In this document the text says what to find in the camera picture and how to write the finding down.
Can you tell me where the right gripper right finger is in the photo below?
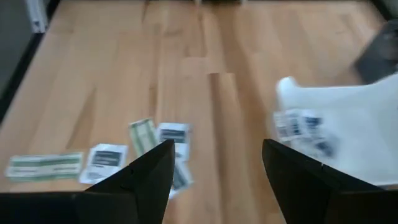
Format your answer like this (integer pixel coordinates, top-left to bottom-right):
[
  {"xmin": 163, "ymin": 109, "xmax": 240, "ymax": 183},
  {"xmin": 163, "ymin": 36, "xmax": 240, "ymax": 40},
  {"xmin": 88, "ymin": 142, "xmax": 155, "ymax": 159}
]
[{"xmin": 262, "ymin": 139, "xmax": 383, "ymax": 224}]

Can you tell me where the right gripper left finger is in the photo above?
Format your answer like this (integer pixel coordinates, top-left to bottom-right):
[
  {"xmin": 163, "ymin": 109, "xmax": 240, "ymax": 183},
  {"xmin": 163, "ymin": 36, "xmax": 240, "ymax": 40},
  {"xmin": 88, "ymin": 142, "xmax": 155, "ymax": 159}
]
[{"xmin": 85, "ymin": 139, "xmax": 176, "ymax": 224}]

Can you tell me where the white plastic bin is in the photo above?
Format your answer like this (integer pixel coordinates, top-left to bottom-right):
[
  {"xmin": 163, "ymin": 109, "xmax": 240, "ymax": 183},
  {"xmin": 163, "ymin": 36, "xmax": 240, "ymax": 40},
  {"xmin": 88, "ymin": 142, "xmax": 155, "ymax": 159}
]
[{"xmin": 273, "ymin": 73, "xmax": 398, "ymax": 187}]

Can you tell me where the white metal bracket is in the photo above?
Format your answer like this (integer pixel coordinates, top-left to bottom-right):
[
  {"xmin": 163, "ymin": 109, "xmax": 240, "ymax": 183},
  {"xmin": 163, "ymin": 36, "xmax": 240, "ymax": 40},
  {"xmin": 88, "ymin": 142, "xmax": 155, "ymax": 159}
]
[{"xmin": 26, "ymin": 0, "xmax": 48, "ymax": 34}]

